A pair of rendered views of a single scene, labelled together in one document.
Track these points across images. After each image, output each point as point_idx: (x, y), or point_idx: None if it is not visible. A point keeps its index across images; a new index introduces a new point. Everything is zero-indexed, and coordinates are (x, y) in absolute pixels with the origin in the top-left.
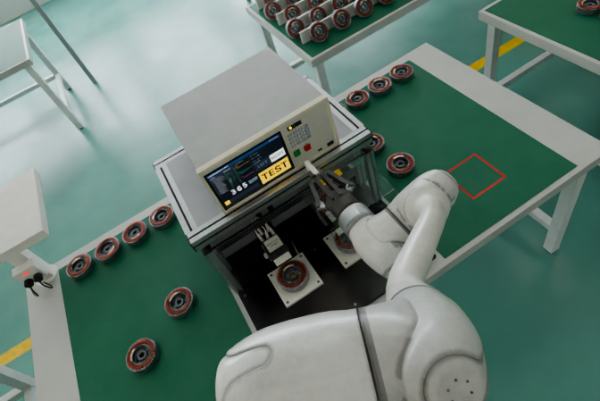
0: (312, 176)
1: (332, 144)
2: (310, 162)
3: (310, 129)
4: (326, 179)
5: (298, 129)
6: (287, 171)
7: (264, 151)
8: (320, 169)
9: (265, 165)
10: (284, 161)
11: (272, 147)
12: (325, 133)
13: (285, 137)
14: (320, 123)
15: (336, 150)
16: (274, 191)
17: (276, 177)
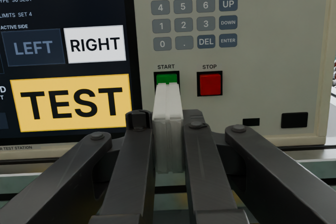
0: (127, 112)
1: (300, 129)
2: (176, 89)
3: (241, 14)
4: (192, 159)
5: None
6: (113, 136)
7: None
8: (201, 119)
9: (43, 62)
10: (114, 87)
11: (84, 1)
12: (290, 67)
13: None
14: (287, 13)
15: (306, 153)
16: (34, 172)
17: (72, 133)
